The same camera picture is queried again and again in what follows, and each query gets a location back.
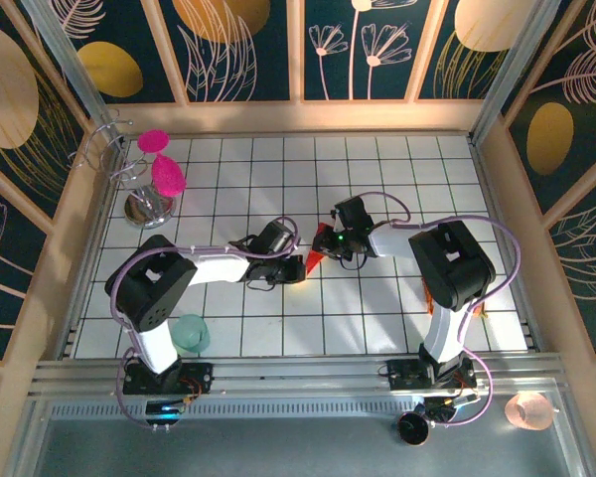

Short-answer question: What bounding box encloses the aluminium frame post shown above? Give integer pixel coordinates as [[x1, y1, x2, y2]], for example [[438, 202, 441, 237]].
[[19, 0, 115, 131], [468, 0, 560, 143]]

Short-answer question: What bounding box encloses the chrome wire glass stand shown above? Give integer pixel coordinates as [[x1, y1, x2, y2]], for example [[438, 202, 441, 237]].
[[69, 117, 178, 230]]

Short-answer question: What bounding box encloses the black round cap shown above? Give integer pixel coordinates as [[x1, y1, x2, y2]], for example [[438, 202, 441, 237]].
[[395, 410, 431, 447]]

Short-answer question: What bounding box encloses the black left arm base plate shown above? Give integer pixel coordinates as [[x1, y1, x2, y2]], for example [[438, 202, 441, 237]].
[[122, 361, 215, 397]]

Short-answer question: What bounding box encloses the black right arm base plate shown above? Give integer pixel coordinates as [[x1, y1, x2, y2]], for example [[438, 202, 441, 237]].
[[385, 358, 478, 392]]

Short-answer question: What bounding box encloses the orange candy bag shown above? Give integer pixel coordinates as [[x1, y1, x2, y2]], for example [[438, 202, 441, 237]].
[[420, 277, 489, 320]]

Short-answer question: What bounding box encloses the small circuit board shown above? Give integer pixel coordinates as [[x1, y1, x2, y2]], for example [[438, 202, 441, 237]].
[[145, 397, 193, 421], [424, 392, 481, 423]]

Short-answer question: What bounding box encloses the pink translucent cup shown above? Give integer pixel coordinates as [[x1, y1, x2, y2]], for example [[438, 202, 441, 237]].
[[504, 391, 560, 431]]

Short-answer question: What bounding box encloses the aluminium rail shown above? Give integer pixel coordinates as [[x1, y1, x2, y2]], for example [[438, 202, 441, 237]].
[[29, 351, 567, 398]]

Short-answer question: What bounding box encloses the green translucent cup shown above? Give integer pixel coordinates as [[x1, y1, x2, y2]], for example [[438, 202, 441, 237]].
[[171, 313, 213, 355]]

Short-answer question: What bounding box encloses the red cloth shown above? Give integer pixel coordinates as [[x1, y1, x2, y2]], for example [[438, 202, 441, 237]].
[[305, 222, 337, 275]]

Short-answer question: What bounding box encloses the pink wine glass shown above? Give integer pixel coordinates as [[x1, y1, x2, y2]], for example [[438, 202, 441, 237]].
[[137, 129, 188, 199]]

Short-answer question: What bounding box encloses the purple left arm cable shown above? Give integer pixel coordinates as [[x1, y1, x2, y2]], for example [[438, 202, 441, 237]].
[[108, 216, 303, 432]]

